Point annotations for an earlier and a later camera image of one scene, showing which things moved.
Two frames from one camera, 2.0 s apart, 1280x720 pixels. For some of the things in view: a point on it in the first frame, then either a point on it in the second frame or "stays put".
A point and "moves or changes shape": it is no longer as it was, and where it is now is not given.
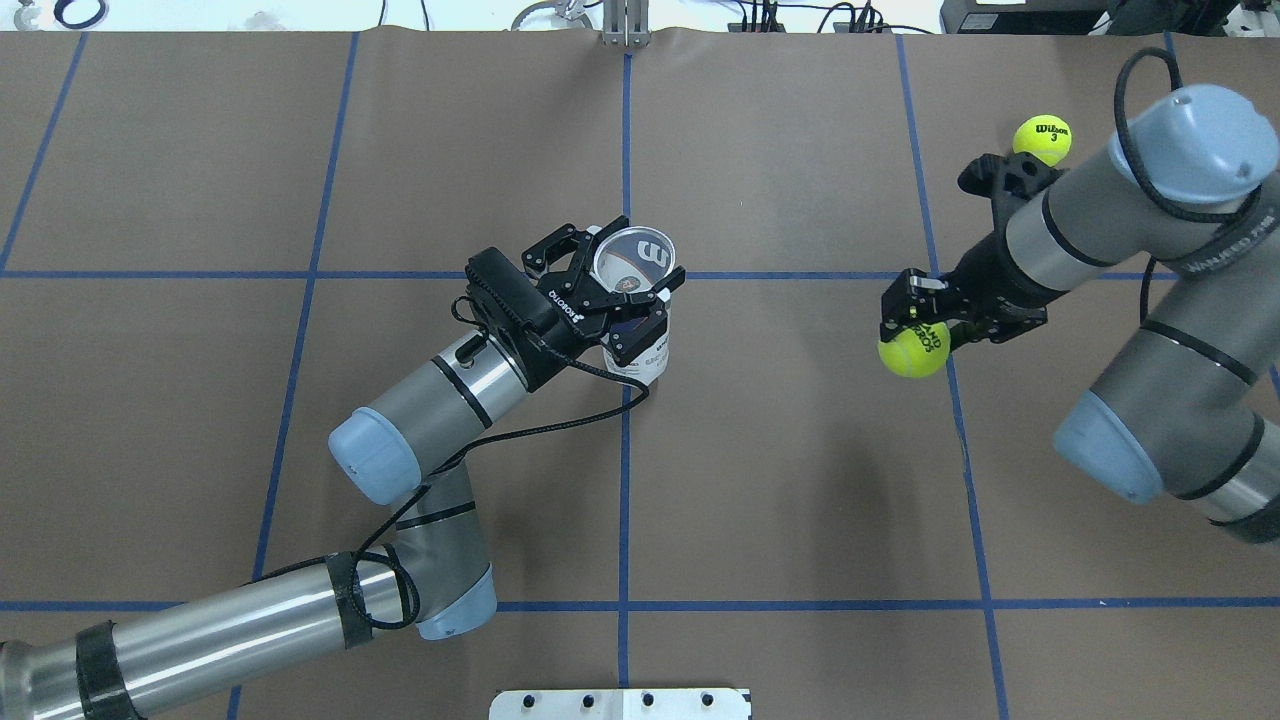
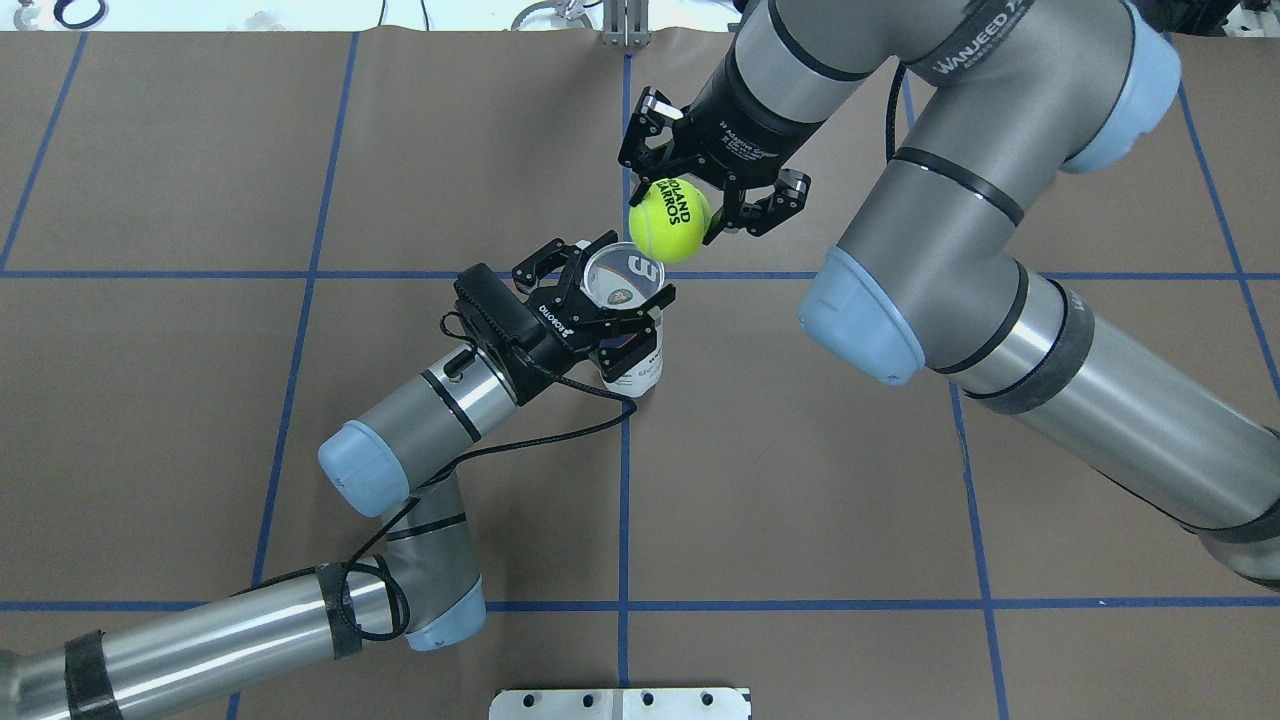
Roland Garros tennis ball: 916,351 moves or changes shape
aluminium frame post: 626,23 stays put
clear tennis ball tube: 631,260 stays put
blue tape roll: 58,14 stays put
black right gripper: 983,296 -> 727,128
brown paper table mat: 211,242 stays put
